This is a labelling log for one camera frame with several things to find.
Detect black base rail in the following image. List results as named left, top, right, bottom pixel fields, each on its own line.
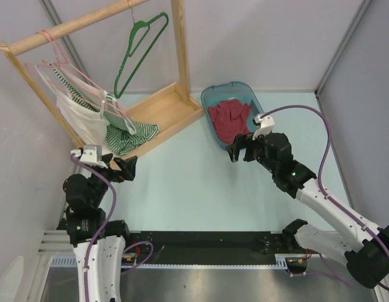
left=123, top=231, right=308, bottom=268

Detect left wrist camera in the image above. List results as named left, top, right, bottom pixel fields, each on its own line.
left=70, top=145, right=114, bottom=168

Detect white cable duct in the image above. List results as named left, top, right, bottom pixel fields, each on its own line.
left=51, top=253, right=313, bottom=270

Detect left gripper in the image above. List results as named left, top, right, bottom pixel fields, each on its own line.
left=89, top=152, right=136, bottom=206

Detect red tank top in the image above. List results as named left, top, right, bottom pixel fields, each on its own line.
left=208, top=99, right=251, bottom=144

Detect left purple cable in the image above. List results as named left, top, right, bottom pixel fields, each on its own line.
left=70, top=154, right=154, bottom=302

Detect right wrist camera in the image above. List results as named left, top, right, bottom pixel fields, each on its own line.
left=252, top=114, right=275, bottom=140

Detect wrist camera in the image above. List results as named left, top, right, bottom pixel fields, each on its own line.
left=70, top=145, right=114, bottom=168
left=252, top=114, right=275, bottom=140

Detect pink wire hanger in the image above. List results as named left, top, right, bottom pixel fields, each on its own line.
left=36, top=30, right=126, bottom=116
left=25, top=30, right=129, bottom=118

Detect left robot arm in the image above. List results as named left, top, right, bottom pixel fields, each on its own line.
left=63, top=151, right=138, bottom=301

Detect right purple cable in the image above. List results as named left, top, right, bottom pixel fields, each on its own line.
left=258, top=106, right=389, bottom=292

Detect teal plastic bin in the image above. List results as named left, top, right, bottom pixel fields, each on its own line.
left=200, top=81, right=263, bottom=149

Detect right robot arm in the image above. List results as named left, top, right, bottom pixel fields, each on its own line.
left=226, top=133, right=389, bottom=289

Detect green striped tank top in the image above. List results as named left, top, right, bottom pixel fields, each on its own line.
left=50, top=62, right=160, bottom=155

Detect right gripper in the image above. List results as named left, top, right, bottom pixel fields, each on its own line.
left=225, top=128, right=277, bottom=174

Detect purple cable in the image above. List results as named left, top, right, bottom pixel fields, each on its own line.
left=258, top=106, right=389, bottom=292
left=70, top=154, right=154, bottom=302

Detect wooden clothes rack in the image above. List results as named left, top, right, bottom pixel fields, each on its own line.
left=0, top=1, right=204, bottom=159

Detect white tank top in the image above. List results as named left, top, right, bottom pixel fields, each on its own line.
left=35, top=66, right=114, bottom=154

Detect green plastic hanger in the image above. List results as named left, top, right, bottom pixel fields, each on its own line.
left=114, top=11, right=169, bottom=99

